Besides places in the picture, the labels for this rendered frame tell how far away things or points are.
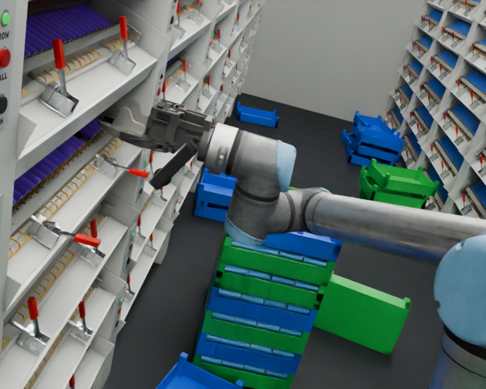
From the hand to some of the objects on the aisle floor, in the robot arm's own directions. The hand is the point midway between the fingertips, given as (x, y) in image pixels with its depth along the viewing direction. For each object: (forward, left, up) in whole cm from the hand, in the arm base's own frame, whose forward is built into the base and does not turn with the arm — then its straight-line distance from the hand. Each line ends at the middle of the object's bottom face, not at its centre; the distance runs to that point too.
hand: (107, 124), depth 108 cm
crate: (-28, -9, -81) cm, 86 cm away
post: (+6, -11, -81) cm, 82 cm away
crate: (-38, -38, -82) cm, 98 cm away
